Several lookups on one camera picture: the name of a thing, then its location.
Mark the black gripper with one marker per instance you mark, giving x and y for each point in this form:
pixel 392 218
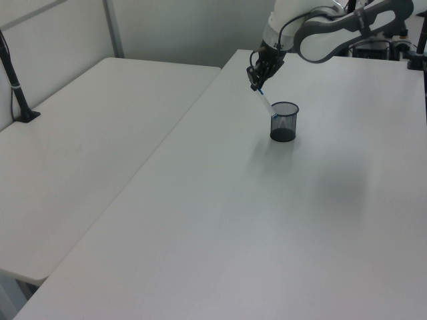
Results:
pixel 270 58

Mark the blue and white marker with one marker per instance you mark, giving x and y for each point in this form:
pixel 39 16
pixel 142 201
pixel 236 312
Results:
pixel 267 103

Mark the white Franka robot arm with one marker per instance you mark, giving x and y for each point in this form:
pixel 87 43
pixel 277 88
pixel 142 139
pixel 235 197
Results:
pixel 320 43

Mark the black mesh pen cup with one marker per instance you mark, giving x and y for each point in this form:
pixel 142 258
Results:
pixel 283 135

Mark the black controller unit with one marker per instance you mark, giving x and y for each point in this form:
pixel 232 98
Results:
pixel 373 51

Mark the black monitor stand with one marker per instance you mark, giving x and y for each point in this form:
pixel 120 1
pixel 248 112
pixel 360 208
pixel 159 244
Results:
pixel 351 3

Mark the black yellow emergency button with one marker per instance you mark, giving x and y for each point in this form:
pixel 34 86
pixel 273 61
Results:
pixel 404 32

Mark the black clamp with pole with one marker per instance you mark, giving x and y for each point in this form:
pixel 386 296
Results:
pixel 415 61

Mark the white side table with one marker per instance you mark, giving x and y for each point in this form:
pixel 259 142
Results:
pixel 83 150

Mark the silver camera device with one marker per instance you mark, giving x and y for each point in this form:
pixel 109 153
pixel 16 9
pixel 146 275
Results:
pixel 398 45

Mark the grey partition frame post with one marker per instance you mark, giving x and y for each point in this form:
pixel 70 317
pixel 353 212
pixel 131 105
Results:
pixel 115 33

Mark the grey partition frame rail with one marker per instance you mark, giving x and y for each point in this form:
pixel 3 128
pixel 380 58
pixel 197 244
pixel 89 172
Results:
pixel 30 14

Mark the black camera pole with clamp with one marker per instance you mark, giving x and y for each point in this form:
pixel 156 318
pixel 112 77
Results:
pixel 20 96

